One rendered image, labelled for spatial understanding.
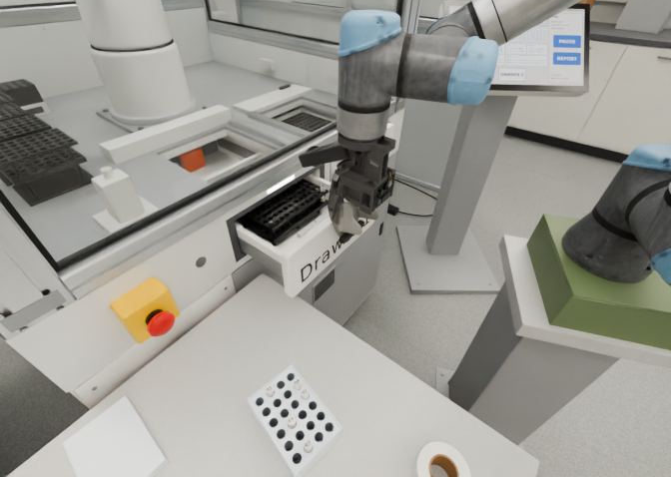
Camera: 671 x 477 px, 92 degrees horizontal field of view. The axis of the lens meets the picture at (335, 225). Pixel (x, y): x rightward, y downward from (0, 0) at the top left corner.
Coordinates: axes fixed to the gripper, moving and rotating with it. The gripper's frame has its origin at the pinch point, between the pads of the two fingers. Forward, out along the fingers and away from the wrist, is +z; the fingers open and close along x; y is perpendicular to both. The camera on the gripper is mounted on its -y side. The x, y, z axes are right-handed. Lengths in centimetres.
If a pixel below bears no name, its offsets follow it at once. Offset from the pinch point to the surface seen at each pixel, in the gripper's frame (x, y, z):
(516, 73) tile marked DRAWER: 95, 5, -10
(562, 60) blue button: 107, 15, -14
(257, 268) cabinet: -10.0, -17.0, 15.0
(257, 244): -12.6, -11.6, 2.2
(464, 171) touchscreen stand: 98, -3, 33
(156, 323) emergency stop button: -33.7, -9.9, 1.6
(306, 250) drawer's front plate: -10.0, -1.3, -0.4
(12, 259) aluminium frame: -41.4, -17.5, -13.3
